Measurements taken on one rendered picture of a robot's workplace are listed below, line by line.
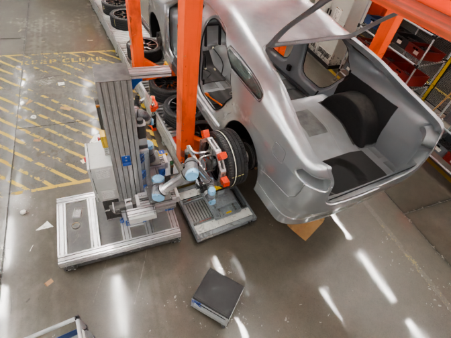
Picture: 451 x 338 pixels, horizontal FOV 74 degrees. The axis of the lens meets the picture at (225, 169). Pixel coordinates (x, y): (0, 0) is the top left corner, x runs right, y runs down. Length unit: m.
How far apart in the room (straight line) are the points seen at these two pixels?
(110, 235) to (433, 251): 4.07
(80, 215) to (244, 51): 2.52
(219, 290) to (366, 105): 2.74
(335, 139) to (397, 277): 1.83
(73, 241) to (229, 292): 1.72
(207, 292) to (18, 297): 1.87
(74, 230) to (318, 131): 3.04
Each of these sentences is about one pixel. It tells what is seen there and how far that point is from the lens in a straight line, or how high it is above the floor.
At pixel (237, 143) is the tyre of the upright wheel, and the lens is 3.17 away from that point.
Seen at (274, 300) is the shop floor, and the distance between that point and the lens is 3.59.
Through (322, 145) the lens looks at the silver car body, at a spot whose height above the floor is 0.96.
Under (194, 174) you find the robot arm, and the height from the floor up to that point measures 1.31.
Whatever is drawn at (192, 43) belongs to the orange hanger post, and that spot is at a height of 2.04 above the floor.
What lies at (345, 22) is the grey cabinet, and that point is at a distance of 7.44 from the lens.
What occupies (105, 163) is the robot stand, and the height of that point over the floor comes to 1.23.
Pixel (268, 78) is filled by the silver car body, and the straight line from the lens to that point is 2.94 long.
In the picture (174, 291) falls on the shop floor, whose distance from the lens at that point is 3.48.
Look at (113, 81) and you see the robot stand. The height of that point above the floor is 2.03.
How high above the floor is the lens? 3.26
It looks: 47 degrees down
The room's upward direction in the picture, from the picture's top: 11 degrees clockwise
